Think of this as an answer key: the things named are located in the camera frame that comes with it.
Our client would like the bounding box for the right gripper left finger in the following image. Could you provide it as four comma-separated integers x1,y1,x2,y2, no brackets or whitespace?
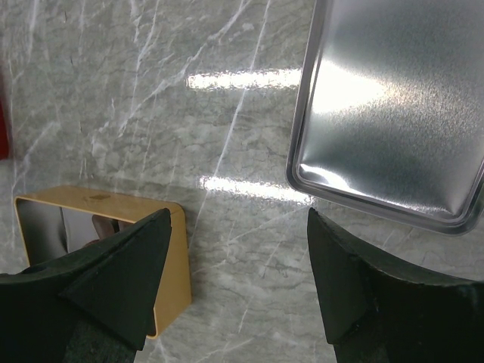
1,209,171,362

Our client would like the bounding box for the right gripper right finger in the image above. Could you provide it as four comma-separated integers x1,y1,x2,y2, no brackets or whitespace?
307,209,483,362

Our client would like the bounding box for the grey tin lid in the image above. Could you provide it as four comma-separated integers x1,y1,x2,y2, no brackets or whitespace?
286,1,483,235

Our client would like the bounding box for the gold tin box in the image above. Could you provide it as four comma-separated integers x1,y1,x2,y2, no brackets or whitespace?
13,184,193,340

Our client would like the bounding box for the red rectangular tray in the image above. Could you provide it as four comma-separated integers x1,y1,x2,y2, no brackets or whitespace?
0,84,10,160

